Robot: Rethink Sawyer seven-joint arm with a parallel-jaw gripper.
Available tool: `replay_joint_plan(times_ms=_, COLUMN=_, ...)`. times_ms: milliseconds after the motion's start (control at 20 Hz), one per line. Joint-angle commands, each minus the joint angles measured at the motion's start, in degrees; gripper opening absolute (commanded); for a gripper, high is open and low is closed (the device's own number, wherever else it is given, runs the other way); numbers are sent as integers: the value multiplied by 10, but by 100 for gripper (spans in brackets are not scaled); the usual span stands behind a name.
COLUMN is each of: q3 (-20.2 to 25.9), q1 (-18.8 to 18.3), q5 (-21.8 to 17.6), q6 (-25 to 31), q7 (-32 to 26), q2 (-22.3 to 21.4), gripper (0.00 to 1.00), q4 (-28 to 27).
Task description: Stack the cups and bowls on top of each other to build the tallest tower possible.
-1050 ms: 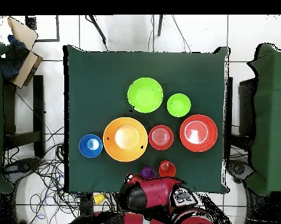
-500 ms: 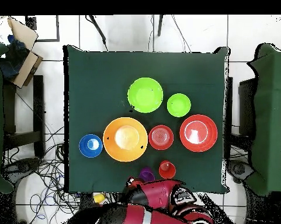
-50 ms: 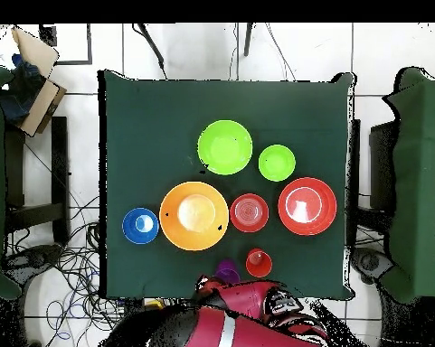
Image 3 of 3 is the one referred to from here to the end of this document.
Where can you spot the red plastic cup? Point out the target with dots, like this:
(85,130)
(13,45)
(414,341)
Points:
(258,264)

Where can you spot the yellow plastic cup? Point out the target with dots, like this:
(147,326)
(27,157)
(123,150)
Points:
(153,303)

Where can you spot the large green plastic bowl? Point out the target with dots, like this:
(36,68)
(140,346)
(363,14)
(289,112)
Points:
(224,148)

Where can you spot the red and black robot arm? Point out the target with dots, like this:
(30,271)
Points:
(246,325)

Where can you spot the purple plastic cup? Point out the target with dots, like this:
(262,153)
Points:
(227,269)

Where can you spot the large orange plastic bowl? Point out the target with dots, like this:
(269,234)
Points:
(193,217)

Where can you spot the small red plastic bowl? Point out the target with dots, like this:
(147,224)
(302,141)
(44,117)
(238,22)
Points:
(249,213)

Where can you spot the dark blue plastic bowl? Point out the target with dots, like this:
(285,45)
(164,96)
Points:
(135,227)

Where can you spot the large red plastic bowl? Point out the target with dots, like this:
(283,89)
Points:
(307,206)

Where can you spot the small green plastic bowl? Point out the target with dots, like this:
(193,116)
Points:
(276,162)

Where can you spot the grey chair base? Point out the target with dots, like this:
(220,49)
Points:
(370,262)

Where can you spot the dark green table cloth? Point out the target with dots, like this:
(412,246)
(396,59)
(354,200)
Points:
(148,126)

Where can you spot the black chair base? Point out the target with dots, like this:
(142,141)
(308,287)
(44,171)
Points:
(32,260)

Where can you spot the black chair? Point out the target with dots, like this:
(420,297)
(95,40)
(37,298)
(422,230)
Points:
(383,166)

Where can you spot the cardboard box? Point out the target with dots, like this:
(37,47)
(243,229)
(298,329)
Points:
(39,105)

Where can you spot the black pole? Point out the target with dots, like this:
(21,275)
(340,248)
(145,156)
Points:
(248,39)

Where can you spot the blue cloth bundle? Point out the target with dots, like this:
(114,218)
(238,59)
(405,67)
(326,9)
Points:
(20,94)

